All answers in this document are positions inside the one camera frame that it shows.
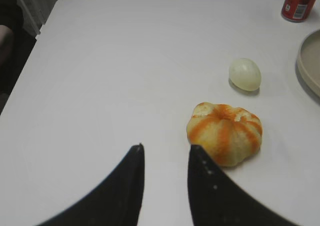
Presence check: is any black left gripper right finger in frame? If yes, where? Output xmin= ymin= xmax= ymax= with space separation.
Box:
xmin=187 ymin=145 xmax=294 ymax=225

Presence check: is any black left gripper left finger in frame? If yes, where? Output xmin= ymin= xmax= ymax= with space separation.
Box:
xmin=42 ymin=144 xmax=145 ymax=225

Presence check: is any beige round plate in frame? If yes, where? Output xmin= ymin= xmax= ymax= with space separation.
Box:
xmin=296 ymin=30 xmax=320 ymax=97

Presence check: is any orange striped pumpkin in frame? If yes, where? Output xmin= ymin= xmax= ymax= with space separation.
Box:
xmin=186 ymin=102 xmax=263 ymax=167

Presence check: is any pale white egg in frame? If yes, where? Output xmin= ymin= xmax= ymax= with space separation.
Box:
xmin=228 ymin=58 xmax=262 ymax=92

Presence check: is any red soda can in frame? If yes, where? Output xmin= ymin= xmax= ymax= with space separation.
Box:
xmin=281 ymin=0 xmax=316 ymax=22

